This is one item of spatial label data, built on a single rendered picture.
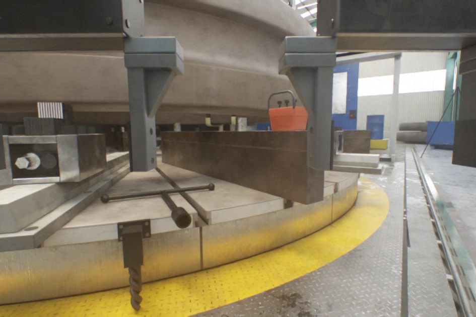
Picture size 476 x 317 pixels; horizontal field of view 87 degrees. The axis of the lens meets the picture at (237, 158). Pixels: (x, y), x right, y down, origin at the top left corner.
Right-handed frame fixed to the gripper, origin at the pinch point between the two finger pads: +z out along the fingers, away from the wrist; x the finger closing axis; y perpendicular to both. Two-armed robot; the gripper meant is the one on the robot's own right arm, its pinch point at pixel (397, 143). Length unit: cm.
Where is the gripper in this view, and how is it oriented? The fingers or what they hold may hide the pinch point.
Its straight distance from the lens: 25.3
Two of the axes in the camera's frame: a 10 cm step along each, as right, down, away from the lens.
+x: 10.0, -0.1, 0.2
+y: 0.2, 1.1, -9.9
